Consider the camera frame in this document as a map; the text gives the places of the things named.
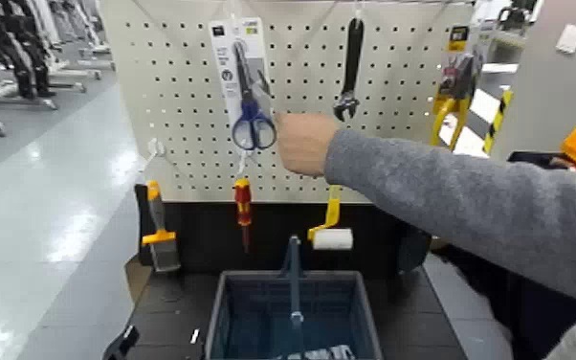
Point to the person's bare hand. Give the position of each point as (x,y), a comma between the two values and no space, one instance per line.
(305,143)

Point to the white pegboard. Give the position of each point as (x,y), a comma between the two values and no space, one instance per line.
(192,100)

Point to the blue crate with grey rim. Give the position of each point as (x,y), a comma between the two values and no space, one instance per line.
(263,316)

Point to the black background device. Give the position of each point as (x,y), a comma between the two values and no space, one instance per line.
(514,17)

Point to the red yellow screwdriver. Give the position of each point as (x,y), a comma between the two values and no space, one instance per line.
(243,201)

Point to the black adjustable wrench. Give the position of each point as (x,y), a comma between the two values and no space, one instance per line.
(353,55)

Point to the blue scissors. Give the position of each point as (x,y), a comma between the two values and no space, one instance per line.
(240,55)

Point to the black background robot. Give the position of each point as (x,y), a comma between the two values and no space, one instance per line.
(11,45)

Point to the forearm in grey sleeve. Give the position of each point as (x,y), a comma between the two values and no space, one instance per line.
(469,201)

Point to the grey robot stand base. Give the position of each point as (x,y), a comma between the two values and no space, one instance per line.
(17,102)

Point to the white pegboard hook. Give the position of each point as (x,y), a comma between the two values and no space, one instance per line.
(358,9)
(155,148)
(243,163)

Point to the yellow pliers in package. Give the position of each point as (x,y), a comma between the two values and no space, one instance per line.
(461,75)

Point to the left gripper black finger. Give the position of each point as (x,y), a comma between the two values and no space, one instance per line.
(119,344)

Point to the white wall plate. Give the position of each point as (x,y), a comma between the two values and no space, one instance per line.
(571,38)

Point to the yellow black striped post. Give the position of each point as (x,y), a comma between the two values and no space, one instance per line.
(498,120)

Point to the white grey package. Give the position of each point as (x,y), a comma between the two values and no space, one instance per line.
(318,354)

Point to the yellow paint roller white sleeve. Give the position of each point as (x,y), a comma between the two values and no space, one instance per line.
(333,239)

